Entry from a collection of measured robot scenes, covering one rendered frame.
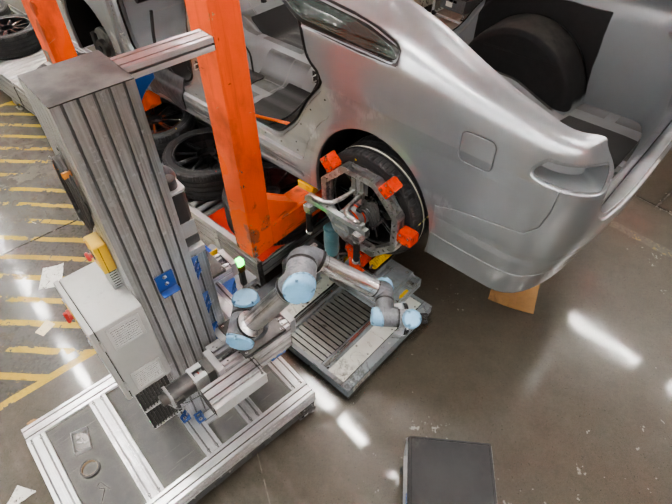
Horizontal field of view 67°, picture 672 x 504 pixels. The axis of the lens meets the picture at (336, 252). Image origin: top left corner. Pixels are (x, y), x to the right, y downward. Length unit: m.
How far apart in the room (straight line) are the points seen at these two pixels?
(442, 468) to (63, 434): 1.91
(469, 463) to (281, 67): 3.06
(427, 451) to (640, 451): 1.25
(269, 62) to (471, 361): 2.70
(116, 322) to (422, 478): 1.49
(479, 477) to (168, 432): 1.54
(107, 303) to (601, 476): 2.54
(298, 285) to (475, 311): 1.94
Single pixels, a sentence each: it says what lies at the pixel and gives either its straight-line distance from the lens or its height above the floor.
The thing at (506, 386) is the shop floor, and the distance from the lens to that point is 3.27.
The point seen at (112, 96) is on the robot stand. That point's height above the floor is 1.99.
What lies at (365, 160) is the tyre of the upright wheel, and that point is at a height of 1.15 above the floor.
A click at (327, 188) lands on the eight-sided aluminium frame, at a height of 0.90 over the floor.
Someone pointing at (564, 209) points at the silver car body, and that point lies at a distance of 2.28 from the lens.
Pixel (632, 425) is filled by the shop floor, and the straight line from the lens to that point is 3.42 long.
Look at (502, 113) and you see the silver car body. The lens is 2.18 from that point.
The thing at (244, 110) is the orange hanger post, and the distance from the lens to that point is 2.53.
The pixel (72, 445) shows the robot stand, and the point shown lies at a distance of 3.06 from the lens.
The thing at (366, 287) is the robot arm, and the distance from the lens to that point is 2.05.
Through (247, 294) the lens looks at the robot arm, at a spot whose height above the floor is 1.04.
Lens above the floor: 2.73
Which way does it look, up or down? 46 degrees down
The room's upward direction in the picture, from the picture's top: 1 degrees counter-clockwise
